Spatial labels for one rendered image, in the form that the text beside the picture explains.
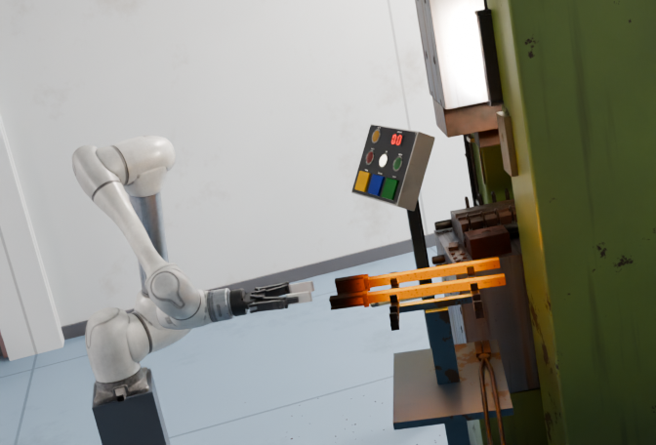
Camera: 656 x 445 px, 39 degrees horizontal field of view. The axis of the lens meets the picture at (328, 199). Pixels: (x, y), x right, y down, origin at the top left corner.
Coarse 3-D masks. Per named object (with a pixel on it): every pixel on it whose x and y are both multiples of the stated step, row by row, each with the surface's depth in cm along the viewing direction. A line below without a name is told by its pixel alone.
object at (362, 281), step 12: (456, 264) 251; (468, 264) 249; (480, 264) 249; (492, 264) 249; (348, 276) 255; (360, 276) 253; (372, 276) 254; (384, 276) 253; (396, 276) 251; (408, 276) 251; (420, 276) 251; (432, 276) 251; (336, 288) 254; (348, 288) 254; (360, 288) 254
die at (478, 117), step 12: (444, 108) 274; (456, 108) 274; (468, 108) 275; (480, 108) 275; (492, 108) 275; (444, 120) 276; (456, 120) 275; (468, 120) 275; (480, 120) 276; (492, 120) 276; (444, 132) 280; (456, 132) 276; (468, 132) 276
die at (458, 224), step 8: (504, 200) 303; (512, 200) 298; (464, 208) 303; (472, 208) 298; (480, 208) 293; (504, 208) 289; (512, 208) 288; (464, 216) 289; (472, 216) 288; (488, 216) 287; (496, 216) 285; (504, 216) 284; (456, 224) 295; (464, 224) 284; (472, 224) 284; (480, 224) 284; (488, 224) 284; (496, 224) 284; (456, 232) 298; (464, 240) 285
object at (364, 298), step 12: (480, 276) 240; (492, 276) 238; (504, 276) 237; (396, 288) 243; (408, 288) 241; (420, 288) 240; (432, 288) 239; (444, 288) 239; (456, 288) 238; (468, 288) 238; (480, 288) 238; (336, 300) 242; (348, 300) 243; (360, 300) 243; (372, 300) 242; (384, 300) 241
